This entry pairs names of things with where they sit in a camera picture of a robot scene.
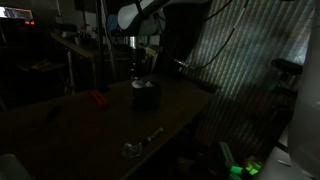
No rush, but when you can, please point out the white cloth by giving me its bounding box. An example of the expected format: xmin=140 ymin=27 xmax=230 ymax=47
xmin=132 ymin=80 xmax=153 ymax=89

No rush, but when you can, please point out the dark flat tool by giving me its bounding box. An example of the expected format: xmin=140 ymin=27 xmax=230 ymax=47
xmin=44 ymin=105 xmax=63 ymax=123

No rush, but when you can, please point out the crumpled clear plastic piece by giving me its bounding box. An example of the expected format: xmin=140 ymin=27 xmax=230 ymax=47
xmin=121 ymin=143 xmax=143 ymax=158

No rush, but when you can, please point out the red block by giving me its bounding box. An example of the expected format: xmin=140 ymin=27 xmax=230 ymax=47
xmin=90 ymin=90 xmax=109 ymax=108

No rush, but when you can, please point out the translucent cup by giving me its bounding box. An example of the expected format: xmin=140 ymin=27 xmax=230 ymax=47
xmin=0 ymin=154 xmax=30 ymax=180

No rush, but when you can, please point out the lit monitor screen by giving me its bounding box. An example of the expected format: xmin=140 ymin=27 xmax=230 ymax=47
xmin=0 ymin=6 xmax=33 ymax=21

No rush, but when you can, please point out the wooden side table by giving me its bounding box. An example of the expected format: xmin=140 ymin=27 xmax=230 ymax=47
xmin=50 ymin=32 xmax=97 ymax=93

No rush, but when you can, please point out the black box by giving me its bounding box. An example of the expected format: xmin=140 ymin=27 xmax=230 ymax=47
xmin=132 ymin=81 xmax=161 ymax=111

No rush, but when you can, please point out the green glowing object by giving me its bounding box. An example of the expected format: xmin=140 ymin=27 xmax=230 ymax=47
xmin=230 ymin=160 xmax=262 ymax=175

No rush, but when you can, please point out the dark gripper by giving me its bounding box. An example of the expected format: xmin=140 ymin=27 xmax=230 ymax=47
xmin=130 ymin=48 xmax=146 ymax=79

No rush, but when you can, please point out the black camera on stand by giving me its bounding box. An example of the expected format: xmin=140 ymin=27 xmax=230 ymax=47
xmin=271 ymin=58 xmax=303 ymax=75

